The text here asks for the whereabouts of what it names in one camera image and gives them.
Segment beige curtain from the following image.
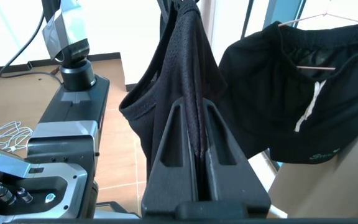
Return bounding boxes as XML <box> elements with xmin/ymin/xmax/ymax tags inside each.
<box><xmin>267</xmin><ymin>114</ymin><xmax>358</xmax><ymax>218</ymax></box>

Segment black shorts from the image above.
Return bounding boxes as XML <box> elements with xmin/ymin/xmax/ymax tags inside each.
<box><xmin>218</xmin><ymin>21</ymin><xmax>358</xmax><ymax>165</ymax></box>

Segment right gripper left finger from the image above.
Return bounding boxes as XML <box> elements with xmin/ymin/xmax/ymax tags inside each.
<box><xmin>141</xmin><ymin>98</ymin><xmax>198</xmax><ymax>218</ymax></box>

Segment pink clothes hanger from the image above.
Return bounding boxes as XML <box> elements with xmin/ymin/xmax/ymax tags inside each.
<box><xmin>277</xmin><ymin>12</ymin><xmax>358</xmax><ymax>71</ymax></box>

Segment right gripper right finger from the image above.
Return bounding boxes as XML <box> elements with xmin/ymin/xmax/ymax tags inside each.
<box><xmin>201</xmin><ymin>98</ymin><xmax>272</xmax><ymax>218</ymax></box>

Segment black garment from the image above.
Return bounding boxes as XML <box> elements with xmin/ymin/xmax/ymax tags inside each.
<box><xmin>119</xmin><ymin>0</ymin><xmax>228</xmax><ymax>181</ymax></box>

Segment black cable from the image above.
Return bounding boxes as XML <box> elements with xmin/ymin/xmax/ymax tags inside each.
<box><xmin>0</xmin><ymin>12</ymin><xmax>64</xmax><ymax>85</ymax></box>

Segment white cable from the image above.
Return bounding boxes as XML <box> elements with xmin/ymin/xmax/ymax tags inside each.
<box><xmin>0</xmin><ymin>120</ymin><xmax>34</xmax><ymax>153</ymax></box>

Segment window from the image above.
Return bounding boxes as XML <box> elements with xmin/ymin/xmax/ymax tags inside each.
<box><xmin>237</xmin><ymin>0</ymin><xmax>358</xmax><ymax>30</ymax></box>

